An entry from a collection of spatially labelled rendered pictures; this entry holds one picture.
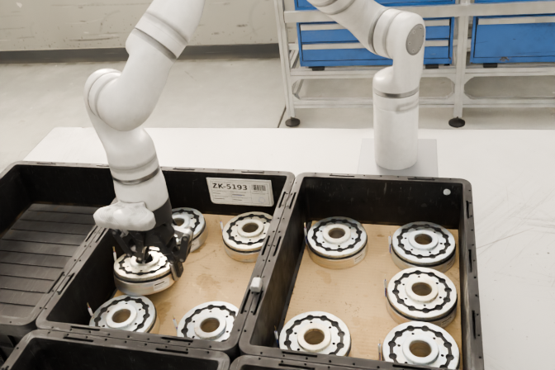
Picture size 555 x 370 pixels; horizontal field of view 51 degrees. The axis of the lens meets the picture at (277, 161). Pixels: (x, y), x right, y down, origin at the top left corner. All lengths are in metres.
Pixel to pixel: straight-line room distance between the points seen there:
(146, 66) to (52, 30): 3.64
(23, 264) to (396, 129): 0.77
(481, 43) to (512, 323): 1.90
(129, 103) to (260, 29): 3.08
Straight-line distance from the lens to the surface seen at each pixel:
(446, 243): 1.00
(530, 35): 2.86
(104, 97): 0.79
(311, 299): 0.95
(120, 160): 0.84
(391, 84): 1.16
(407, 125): 1.21
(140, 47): 0.80
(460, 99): 2.94
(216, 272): 1.03
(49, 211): 1.30
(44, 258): 1.18
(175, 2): 0.81
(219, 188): 1.10
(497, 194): 1.39
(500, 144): 1.56
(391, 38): 1.12
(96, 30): 4.25
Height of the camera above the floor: 1.53
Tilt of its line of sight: 33 degrees down
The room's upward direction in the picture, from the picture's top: 8 degrees counter-clockwise
